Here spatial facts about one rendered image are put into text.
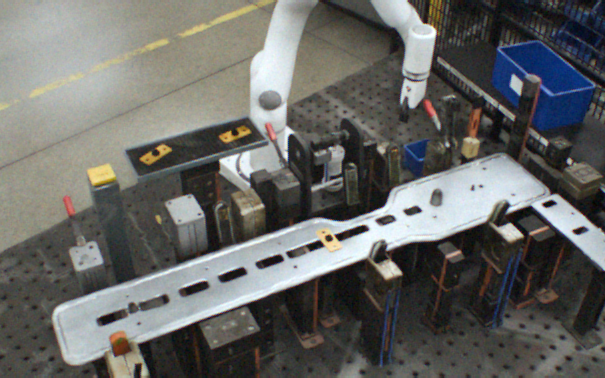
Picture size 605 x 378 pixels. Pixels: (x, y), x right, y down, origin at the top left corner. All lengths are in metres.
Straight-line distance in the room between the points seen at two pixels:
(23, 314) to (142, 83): 2.49
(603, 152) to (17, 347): 1.79
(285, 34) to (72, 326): 1.01
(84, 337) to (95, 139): 2.42
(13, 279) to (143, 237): 0.41
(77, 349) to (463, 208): 1.07
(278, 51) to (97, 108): 2.28
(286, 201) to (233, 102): 2.32
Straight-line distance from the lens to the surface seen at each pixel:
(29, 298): 2.25
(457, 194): 2.04
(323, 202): 2.01
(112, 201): 1.89
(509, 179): 2.13
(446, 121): 2.05
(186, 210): 1.79
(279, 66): 2.15
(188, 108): 4.16
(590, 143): 2.30
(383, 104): 2.91
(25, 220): 3.60
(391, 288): 1.74
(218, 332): 1.62
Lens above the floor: 2.30
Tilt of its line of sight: 41 degrees down
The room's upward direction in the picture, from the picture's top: straight up
